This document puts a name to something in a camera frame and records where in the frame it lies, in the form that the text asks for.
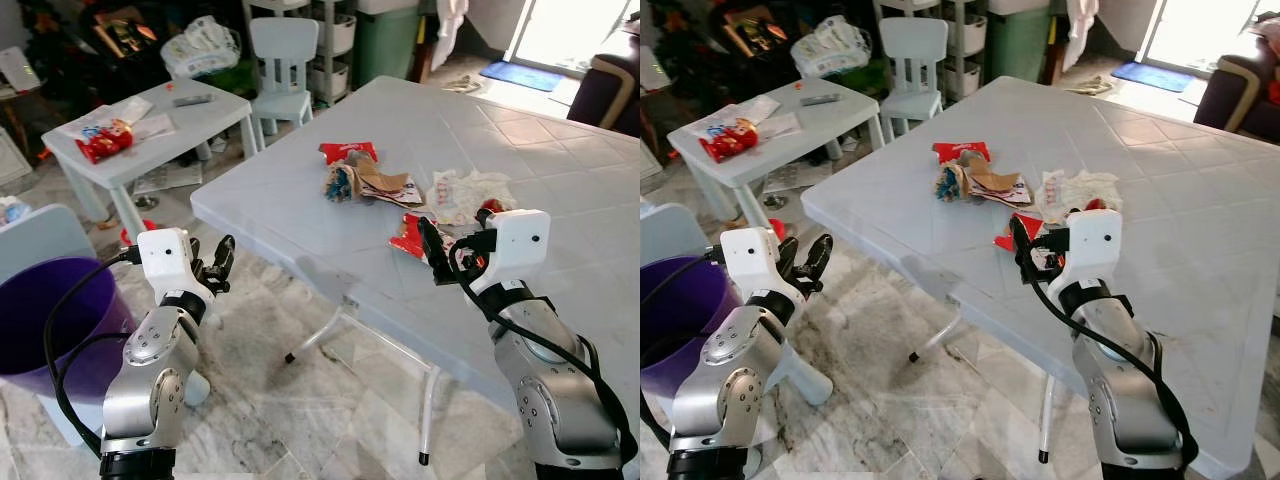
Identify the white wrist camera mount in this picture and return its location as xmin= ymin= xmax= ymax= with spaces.
xmin=1060 ymin=208 xmax=1123 ymax=291
xmin=720 ymin=227 xmax=783 ymax=301
xmin=468 ymin=209 xmax=551 ymax=296
xmin=137 ymin=228 xmax=201 ymax=301

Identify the white paper sheet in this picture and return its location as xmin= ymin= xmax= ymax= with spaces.
xmin=755 ymin=112 xmax=801 ymax=139
xmin=130 ymin=113 xmax=176 ymax=141

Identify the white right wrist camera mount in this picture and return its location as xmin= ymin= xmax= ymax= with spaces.
xmin=1060 ymin=208 xmax=1123 ymax=291
xmin=468 ymin=209 xmax=551 ymax=296

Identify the small white plastic table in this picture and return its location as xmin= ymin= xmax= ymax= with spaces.
xmin=667 ymin=78 xmax=886 ymax=236
xmin=42 ymin=82 xmax=263 ymax=241

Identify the slotted light blue child chair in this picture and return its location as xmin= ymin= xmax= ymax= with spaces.
xmin=880 ymin=17 xmax=949 ymax=141
xmin=248 ymin=17 xmax=321 ymax=136

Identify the white hanging cloth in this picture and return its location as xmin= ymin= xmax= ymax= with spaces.
xmin=1065 ymin=0 xmax=1101 ymax=71
xmin=432 ymin=0 xmax=469 ymax=71

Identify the torn brown cardboard packaging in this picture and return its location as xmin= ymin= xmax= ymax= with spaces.
xmin=935 ymin=160 xmax=1034 ymax=208
xmin=322 ymin=160 xmax=426 ymax=208

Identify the green storage bin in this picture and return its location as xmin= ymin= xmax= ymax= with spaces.
xmin=985 ymin=0 xmax=1053 ymax=83
xmin=352 ymin=0 xmax=421 ymax=86

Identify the flat red wrapper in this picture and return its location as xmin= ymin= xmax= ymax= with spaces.
xmin=932 ymin=141 xmax=991 ymax=165
xmin=318 ymin=141 xmax=379 ymax=166

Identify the red snack bag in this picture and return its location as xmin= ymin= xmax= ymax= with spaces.
xmin=699 ymin=117 xmax=758 ymax=163
xmin=76 ymin=118 xmax=135 ymax=164

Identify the white shelf rack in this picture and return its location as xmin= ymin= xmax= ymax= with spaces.
xmin=245 ymin=0 xmax=356 ymax=106
xmin=875 ymin=0 xmax=986 ymax=101

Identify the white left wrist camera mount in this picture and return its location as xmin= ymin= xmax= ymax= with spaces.
xmin=720 ymin=227 xmax=783 ymax=301
xmin=137 ymin=228 xmax=201 ymax=301

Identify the clear plastic bag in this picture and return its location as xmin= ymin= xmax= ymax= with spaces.
xmin=700 ymin=95 xmax=781 ymax=131
xmin=60 ymin=97 xmax=156 ymax=136

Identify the purple plastic rubbish bin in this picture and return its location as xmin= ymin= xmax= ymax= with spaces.
xmin=0 ymin=257 xmax=136 ymax=401
xmin=640 ymin=257 xmax=736 ymax=396

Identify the dark purple sofa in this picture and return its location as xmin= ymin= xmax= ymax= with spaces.
xmin=567 ymin=25 xmax=641 ymax=136
xmin=1195 ymin=20 xmax=1280 ymax=136

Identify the white printed diaper pack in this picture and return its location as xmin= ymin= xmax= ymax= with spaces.
xmin=790 ymin=15 xmax=871 ymax=79
xmin=160 ymin=15 xmax=241 ymax=79

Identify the red white cardboard box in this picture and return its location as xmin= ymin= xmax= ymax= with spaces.
xmin=388 ymin=213 xmax=441 ymax=261
xmin=993 ymin=212 xmax=1031 ymax=253

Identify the large grey folding table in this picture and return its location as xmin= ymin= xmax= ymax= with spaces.
xmin=190 ymin=75 xmax=641 ymax=471
xmin=800 ymin=75 xmax=1280 ymax=480

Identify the dark picture frame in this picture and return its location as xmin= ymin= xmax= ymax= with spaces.
xmin=722 ymin=8 xmax=791 ymax=59
xmin=92 ymin=8 xmax=161 ymax=59

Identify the blue floor mat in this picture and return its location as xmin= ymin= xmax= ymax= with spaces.
xmin=1112 ymin=61 xmax=1198 ymax=93
xmin=479 ymin=61 xmax=566 ymax=93

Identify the crumpled white plastic bag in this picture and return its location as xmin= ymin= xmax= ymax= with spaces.
xmin=425 ymin=168 xmax=516 ymax=226
xmin=1035 ymin=168 xmax=1123 ymax=216

